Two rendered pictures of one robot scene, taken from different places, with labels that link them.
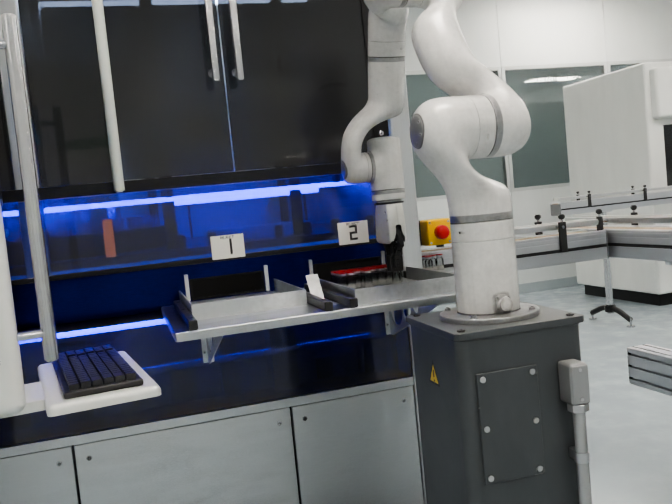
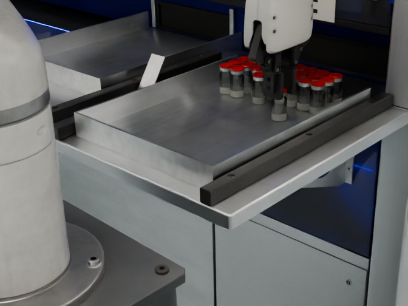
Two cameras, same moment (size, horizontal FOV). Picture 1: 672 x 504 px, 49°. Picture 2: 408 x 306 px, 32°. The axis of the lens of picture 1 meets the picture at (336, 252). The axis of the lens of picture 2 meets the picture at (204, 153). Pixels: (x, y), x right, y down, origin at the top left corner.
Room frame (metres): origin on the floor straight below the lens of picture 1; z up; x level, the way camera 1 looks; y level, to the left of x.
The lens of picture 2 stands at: (1.28, -0.91, 1.28)
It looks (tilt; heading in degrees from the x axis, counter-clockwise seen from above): 25 degrees down; 60
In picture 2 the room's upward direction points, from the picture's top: 2 degrees counter-clockwise
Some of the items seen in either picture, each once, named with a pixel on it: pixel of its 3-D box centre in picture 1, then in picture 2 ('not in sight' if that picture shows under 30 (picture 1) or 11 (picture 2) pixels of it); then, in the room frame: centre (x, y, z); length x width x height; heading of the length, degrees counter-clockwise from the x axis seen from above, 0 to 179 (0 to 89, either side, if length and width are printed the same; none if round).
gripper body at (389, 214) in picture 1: (390, 220); (281, 5); (1.85, -0.15, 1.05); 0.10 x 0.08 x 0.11; 16
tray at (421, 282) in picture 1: (384, 283); (226, 111); (1.78, -0.11, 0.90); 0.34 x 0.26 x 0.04; 16
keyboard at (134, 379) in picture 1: (92, 367); not in sight; (1.50, 0.52, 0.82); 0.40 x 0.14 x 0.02; 24
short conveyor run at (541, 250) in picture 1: (501, 245); not in sight; (2.29, -0.52, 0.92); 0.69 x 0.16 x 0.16; 106
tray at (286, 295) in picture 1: (238, 297); (127, 49); (1.80, 0.25, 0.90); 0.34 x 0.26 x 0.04; 16
